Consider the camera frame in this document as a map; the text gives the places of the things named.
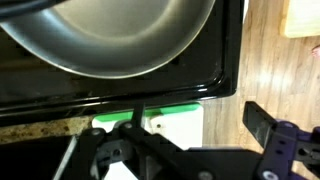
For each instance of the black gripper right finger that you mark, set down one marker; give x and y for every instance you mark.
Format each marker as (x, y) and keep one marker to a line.
(283, 150)

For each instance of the white green-edged cutting board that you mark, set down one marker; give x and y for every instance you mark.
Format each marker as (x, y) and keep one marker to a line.
(180, 130)

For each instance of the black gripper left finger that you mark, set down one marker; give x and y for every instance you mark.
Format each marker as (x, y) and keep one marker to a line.
(150, 150)

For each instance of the grey nonstick frying pan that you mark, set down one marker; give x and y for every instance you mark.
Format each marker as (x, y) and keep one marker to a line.
(116, 40)

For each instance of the black electric stove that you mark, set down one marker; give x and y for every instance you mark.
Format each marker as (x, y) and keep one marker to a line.
(200, 76)

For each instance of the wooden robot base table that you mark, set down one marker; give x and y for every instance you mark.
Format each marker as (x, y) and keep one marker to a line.
(301, 20)

